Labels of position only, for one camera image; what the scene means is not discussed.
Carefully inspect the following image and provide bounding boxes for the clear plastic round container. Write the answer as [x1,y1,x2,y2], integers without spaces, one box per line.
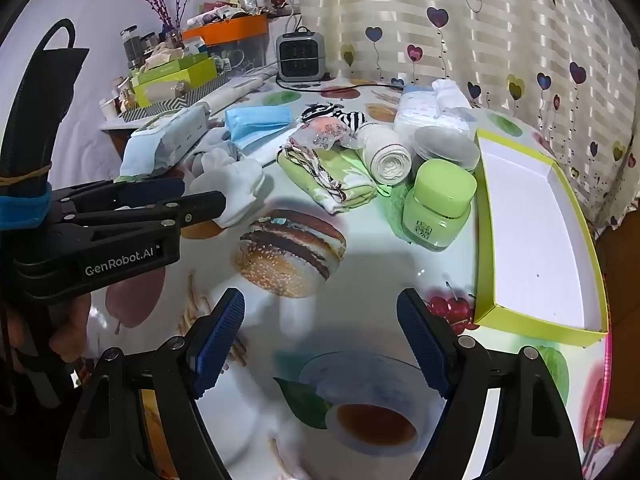
[411,126,480,172]

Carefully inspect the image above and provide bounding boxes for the rolled white paper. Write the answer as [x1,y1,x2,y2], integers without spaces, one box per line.
[200,73,273,114]

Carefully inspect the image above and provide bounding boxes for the black white striped cloth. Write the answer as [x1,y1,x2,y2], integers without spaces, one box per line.
[300,103,367,131]

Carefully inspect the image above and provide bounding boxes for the green patterned cloth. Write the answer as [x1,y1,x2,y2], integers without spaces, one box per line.
[277,145,378,214]

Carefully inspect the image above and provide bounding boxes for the heart patterned curtain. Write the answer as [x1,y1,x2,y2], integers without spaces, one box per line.
[300,0,639,230]

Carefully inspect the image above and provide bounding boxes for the grey portable heater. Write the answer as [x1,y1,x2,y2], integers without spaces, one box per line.
[276,26,326,82]

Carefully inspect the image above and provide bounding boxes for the green lidded jar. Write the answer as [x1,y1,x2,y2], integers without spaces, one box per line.
[402,158,477,252]

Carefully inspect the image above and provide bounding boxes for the white gloves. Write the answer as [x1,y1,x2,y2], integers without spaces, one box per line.
[189,148,265,229]

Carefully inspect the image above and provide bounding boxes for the blue white tissue pack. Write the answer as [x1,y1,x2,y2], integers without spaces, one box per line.
[394,79,476,136]

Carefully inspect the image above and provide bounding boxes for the lime green cardboard tray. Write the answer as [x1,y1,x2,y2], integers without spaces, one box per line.
[474,130,608,348]

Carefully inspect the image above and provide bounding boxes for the floral pink plastic bag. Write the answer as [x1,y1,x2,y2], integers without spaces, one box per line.
[288,116,363,151]

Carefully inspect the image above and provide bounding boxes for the blue face masks stack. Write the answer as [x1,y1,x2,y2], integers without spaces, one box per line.
[224,106,294,148]

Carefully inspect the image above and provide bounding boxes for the green boxes in patterned tray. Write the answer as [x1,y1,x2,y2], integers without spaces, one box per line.
[120,53,229,122]

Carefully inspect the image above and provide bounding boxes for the wet wipes pack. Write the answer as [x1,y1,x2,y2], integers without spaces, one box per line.
[118,104,210,180]

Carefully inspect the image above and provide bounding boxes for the orange lidded storage box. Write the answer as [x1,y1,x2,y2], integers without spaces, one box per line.
[182,14,268,70]

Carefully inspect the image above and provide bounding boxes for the person's left hand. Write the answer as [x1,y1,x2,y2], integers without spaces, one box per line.
[1,294,91,375]

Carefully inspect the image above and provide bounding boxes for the white striped towel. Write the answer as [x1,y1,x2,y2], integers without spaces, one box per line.
[357,122,411,185]

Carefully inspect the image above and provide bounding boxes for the black heater cable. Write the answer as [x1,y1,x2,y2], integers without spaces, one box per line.
[274,71,407,94]

